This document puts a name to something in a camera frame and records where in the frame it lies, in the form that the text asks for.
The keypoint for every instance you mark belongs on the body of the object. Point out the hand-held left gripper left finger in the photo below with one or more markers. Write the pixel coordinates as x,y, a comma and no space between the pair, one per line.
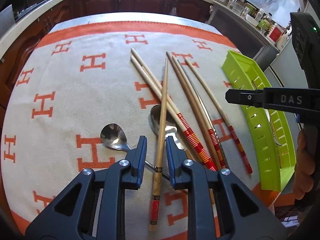
140,160

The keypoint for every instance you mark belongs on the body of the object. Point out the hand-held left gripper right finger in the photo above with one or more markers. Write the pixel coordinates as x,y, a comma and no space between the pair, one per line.
172,162

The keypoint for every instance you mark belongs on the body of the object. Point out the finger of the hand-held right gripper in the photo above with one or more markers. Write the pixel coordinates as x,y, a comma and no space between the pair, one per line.
245,97

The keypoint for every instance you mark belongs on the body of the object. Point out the pile of red-striped wooden chopsticks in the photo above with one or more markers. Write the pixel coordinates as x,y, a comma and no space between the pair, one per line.
198,145

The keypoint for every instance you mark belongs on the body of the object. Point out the green plastic utensil tray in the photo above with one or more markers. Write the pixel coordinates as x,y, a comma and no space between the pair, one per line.
241,61

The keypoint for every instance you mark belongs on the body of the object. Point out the steel spoon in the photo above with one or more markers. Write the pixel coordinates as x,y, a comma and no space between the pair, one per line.
113,135
157,120

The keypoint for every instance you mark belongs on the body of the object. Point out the black-banded wooden chopstick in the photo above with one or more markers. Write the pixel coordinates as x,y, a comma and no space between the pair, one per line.
161,120

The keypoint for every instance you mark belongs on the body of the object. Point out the person's right hand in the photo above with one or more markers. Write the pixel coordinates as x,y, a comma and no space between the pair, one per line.
303,165

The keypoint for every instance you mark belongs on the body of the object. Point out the grey refrigerator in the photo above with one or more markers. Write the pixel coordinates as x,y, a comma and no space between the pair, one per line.
282,77

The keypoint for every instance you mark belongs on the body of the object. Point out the red label container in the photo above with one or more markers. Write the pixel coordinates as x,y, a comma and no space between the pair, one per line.
275,33

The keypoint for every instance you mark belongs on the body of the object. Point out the white bowl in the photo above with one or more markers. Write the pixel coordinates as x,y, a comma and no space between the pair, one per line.
252,20

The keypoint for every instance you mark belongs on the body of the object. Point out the clear bottle with green label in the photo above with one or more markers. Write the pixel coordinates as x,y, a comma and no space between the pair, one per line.
266,21

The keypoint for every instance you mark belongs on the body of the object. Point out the large glass jar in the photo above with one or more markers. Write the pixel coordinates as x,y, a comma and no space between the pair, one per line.
239,3

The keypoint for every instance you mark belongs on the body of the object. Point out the orange white printed blanket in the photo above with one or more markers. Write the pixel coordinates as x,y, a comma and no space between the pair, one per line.
75,92

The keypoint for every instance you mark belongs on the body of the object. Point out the hanging plastic bag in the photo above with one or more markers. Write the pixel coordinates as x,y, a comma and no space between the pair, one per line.
173,11

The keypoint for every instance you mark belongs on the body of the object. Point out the low steel splash panel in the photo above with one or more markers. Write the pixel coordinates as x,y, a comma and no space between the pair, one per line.
7,16

